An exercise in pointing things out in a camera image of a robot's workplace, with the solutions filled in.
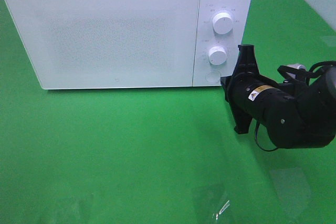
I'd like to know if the white microwave door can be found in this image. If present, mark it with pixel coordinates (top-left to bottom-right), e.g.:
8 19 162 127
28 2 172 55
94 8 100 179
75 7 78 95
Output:
5 0 198 89

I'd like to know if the round white door button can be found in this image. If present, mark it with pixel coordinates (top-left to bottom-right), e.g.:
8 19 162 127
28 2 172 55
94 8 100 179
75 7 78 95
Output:
205 71 221 83

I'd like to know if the white round knob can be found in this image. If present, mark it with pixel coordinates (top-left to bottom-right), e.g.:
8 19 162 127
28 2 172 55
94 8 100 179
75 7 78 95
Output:
213 12 233 35
208 46 227 66

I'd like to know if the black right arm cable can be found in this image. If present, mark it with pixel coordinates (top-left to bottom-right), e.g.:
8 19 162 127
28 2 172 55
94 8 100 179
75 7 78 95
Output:
254 60 336 152

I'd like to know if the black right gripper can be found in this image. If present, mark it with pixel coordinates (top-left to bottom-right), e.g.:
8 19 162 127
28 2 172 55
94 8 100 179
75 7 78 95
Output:
221 45 263 134

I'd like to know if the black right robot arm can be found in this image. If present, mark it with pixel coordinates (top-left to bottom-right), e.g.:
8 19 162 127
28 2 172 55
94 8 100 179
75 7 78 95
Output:
221 45 335 149

